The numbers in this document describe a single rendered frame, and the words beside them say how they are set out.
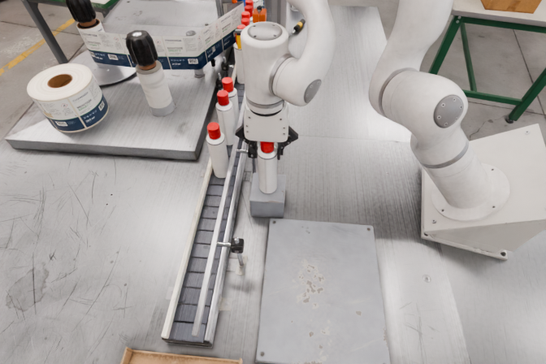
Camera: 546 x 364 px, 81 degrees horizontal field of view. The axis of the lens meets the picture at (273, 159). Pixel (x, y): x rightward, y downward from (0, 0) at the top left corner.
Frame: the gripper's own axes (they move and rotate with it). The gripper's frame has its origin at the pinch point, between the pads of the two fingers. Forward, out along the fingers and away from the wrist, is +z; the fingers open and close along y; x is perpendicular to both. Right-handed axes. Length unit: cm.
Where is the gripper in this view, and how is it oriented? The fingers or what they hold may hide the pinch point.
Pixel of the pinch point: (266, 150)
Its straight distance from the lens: 79.5
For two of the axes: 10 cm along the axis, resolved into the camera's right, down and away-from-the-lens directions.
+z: 0.0, 6.3, 7.7
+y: -10.0, -0.6, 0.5
